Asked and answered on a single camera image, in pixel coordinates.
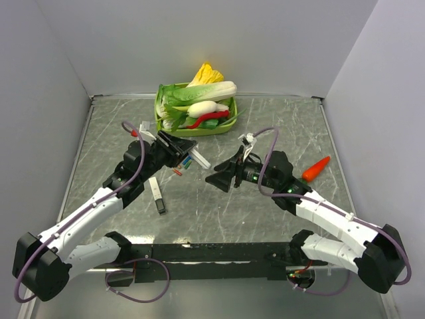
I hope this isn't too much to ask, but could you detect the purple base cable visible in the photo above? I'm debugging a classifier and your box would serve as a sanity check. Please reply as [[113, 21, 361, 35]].
[[105, 257, 171, 304], [287, 259, 351, 296]]

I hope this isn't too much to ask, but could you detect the long green napa cabbage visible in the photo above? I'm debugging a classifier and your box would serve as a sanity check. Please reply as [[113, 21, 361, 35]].
[[161, 81, 237, 106]]

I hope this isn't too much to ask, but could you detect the white toy radish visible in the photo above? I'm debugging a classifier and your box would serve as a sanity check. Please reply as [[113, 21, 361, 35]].
[[187, 101, 229, 118]]

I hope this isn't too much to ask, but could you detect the orange toy carrot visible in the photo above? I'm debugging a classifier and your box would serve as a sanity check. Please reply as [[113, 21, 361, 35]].
[[301, 156, 331, 183]]

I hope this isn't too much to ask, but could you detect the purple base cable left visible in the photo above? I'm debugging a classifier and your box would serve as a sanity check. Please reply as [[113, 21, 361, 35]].
[[105, 257, 171, 304]]

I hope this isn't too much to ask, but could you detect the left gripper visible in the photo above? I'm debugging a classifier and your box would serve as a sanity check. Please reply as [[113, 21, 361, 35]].
[[139, 130, 197, 182]]

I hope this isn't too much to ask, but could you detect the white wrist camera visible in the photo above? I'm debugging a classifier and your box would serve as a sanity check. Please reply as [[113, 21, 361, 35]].
[[238, 133, 257, 161], [139, 121, 156, 136]]

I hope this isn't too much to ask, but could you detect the black remote control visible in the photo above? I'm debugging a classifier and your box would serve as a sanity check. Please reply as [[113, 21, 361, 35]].
[[149, 177, 167, 215]]

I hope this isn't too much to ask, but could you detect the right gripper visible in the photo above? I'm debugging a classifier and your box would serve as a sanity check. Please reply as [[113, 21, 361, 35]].
[[205, 145, 279, 192]]

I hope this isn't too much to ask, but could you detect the green plastic tray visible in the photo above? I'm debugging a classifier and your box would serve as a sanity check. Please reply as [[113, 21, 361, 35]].
[[154, 83, 238, 138]]

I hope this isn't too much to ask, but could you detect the blue battery upper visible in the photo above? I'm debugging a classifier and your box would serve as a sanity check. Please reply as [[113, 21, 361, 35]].
[[181, 156, 191, 167]]

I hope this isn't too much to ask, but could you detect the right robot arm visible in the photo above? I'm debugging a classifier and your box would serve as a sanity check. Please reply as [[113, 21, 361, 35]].
[[205, 148, 407, 294]]

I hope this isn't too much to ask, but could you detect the yellow toy cabbage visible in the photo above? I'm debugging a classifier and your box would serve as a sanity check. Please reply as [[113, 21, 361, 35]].
[[187, 62, 224, 87]]

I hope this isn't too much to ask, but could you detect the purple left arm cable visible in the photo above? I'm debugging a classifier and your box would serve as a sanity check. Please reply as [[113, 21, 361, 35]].
[[14, 120, 146, 304]]

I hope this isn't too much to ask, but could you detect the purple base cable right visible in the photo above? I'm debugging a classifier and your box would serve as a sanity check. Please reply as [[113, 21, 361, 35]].
[[287, 259, 351, 296]]

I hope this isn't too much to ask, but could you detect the small green bok choy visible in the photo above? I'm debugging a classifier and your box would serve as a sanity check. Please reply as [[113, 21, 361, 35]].
[[155, 84, 177, 118]]

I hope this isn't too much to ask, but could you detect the black base bar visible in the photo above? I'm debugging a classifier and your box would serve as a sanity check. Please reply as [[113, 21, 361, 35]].
[[96, 242, 310, 283]]

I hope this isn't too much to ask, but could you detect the red chili pepper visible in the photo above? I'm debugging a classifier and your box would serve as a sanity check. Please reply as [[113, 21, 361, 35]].
[[187, 110, 230, 129]]

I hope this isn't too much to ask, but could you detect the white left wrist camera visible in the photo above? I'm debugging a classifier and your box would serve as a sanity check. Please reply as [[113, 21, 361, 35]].
[[139, 121, 156, 136]]

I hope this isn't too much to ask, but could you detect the green parsley sprig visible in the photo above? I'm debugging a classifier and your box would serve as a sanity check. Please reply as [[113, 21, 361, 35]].
[[155, 104, 189, 132]]

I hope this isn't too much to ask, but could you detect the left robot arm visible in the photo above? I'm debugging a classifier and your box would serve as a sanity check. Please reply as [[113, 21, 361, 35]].
[[12, 130, 197, 303]]

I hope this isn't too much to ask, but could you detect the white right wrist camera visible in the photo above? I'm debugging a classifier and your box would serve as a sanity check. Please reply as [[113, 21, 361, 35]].
[[238, 133, 257, 161]]

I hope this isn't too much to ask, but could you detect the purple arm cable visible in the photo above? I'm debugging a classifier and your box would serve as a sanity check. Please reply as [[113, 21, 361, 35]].
[[257, 126, 412, 286], [14, 120, 146, 304]]

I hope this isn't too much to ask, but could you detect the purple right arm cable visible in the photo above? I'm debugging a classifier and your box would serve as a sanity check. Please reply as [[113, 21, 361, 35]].
[[257, 126, 412, 286]]

